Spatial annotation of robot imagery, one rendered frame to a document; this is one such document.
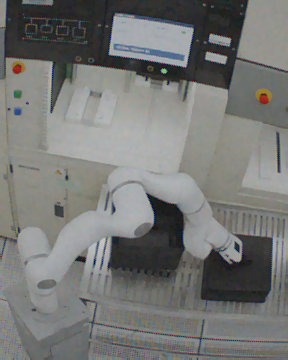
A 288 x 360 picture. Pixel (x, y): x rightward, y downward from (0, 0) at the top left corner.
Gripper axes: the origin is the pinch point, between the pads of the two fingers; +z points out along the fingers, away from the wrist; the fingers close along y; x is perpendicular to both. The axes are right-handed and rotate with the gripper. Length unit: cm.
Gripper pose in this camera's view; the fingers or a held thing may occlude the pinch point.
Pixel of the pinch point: (242, 258)
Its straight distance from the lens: 232.7
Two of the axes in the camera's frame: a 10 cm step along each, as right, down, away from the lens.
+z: 6.2, 5.6, 5.5
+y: 1.0, -7.5, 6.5
